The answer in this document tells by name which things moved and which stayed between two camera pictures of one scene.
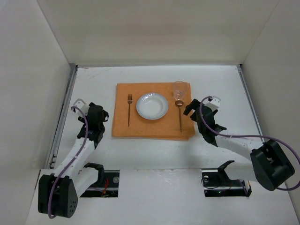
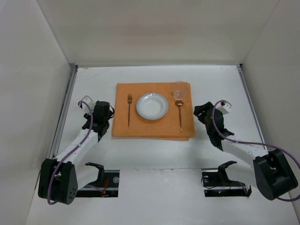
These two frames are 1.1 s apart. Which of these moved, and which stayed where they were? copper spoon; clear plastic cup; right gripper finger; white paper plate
Moved: right gripper finger
Stayed: white paper plate; clear plastic cup; copper spoon
